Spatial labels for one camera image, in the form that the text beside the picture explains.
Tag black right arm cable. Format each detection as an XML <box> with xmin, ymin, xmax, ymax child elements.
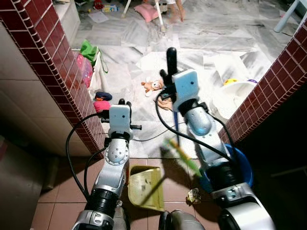
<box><xmin>155</xmin><ymin>90</ymin><xmax>232</xmax><ymax>161</ymax></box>

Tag white paper sheet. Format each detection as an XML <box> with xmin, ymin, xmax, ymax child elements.
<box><xmin>88</xmin><ymin>10</ymin><xmax>109</xmax><ymax>23</ymax></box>

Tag crumpled paper rubbish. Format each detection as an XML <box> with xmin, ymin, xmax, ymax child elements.
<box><xmin>187</xmin><ymin>188</ymin><xmax>201</xmax><ymax>205</ymax></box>

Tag light blue chair leg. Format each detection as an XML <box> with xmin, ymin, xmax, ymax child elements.
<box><xmin>274</xmin><ymin>0</ymin><xmax>307</xmax><ymax>34</ymax></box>

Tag pink bag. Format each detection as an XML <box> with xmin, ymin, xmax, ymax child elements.
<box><xmin>76</xmin><ymin>53</ymin><xmax>94</xmax><ymax>88</ymax></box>

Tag person's bare legs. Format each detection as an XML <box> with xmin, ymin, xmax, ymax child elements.
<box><xmin>167</xmin><ymin>0</ymin><xmax>186</xmax><ymax>23</ymax></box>

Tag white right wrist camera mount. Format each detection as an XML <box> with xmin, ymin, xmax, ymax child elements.
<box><xmin>172</xmin><ymin>69</ymin><xmax>200</xmax><ymax>105</ymax></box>

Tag white cabinet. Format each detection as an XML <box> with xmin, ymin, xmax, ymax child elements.
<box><xmin>53</xmin><ymin>0</ymin><xmax>81</xmax><ymax>45</ymax></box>

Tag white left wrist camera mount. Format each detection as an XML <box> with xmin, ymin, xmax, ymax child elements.
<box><xmin>109</xmin><ymin>104</ymin><xmax>133</xmax><ymax>138</ymax></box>

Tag white stand leg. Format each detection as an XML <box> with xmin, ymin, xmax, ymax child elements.
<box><xmin>155</xmin><ymin>0</ymin><xmax>167</xmax><ymax>33</ymax></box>

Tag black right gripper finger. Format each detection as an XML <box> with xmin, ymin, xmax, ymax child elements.
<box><xmin>166</xmin><ymin>46</ymin><xmax>179</xmax><ymax>77</ymax></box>

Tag yellow-green dustpan with red handle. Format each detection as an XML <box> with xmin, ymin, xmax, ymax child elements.
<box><xmin>128</xmin><ymin>165</ymin><xmax>165</xmax><ymax>213</ymax></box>

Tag pink pillow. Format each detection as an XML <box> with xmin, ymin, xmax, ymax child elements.
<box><xmin>134</xmin><ymin>3</ymin><xmax>160</xmax><ymax>23</ymax></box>

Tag thin black floor cable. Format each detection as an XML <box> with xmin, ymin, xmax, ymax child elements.
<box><xmin>132</xmin><ymin>126</ymin><xmax>186</xmax><ymax>142</ymax></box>

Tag white plastic basin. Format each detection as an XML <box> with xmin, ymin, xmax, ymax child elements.
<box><xmin>213</xmin><ymin>80</ymin><xmax>258</xmax><ymax>121</ymax></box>

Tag green bag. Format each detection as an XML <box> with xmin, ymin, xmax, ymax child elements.
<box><xmin>80</xmin><ymin>39</ymin><xmax>100</xmax><ymax>64</ymax></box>

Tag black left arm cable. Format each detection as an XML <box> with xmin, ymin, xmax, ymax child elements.
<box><xmin>66</xmin><ymin>111</ymin><xmax>112</xmax><ymax>201</ymax></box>

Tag blue plastic bowl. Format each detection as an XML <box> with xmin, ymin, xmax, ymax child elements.
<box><xmin>224</xmin><ymin>143</ymin><xmax>254</xmax><ymax>188</ymax></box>

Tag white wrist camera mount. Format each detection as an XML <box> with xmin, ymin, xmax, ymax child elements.
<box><xmin>109</xmin><ymin>104</ymin><xmax>133</xmax><ymax>138</ymax></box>
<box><xmin>172</xmin><ymin>69</ymin><xmax>200</xmax><ymax>105</ymax></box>

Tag brown stuffed toy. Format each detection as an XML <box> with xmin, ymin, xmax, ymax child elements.
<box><xmin>141</xmin><ymin>80</ymin><xmax>165</xmax><ymax>97</ymax></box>

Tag green broom with blue handle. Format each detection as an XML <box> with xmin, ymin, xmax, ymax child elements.
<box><xmin>162</xmin><ymin>109</ymin><xmax>203</xmax><ymax>179</ymax></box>

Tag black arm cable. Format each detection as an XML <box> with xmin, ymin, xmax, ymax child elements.
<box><xmin>155</xmin><ymin>90</ymin><xmax>232</xmax><ymax>161</ymax></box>
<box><xmin>66</xmin><ymin>111</ymin><xmax>112</xmax><ymax>201</ymax></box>

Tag pink toy with blue hat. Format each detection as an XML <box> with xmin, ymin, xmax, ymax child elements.
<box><xmin>93</xmin><ymin>91</ymin><xmax>114</xmax><ymax>114</ymax></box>

